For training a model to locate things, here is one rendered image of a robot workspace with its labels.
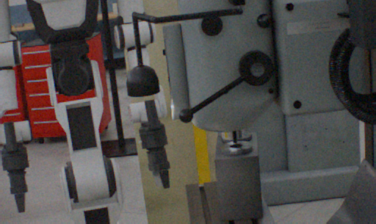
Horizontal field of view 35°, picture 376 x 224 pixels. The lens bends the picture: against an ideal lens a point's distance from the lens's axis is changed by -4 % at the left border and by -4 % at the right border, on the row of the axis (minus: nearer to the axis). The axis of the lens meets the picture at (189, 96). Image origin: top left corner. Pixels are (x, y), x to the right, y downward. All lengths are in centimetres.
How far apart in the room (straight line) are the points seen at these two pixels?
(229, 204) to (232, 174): 9
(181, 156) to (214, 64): 198
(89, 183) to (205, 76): 82
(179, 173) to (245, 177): 159
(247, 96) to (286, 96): 8
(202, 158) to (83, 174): 134
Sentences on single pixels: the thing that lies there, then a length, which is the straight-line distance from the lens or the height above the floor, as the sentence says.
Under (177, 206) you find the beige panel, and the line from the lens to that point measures 334.
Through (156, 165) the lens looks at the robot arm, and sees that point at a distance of 203.
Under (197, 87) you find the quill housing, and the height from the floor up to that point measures 142.
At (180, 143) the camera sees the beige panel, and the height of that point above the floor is 74.
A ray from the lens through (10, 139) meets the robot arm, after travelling 200.
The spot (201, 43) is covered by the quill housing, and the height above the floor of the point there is 151.
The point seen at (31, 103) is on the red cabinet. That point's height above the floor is 43.
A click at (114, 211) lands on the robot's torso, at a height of 89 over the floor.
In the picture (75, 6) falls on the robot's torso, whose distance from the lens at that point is 198.
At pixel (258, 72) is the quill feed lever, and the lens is 126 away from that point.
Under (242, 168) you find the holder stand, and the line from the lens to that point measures 169.
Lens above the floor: 170
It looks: 13 degrees down
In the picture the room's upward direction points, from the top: 6 degrees counter-clockwise
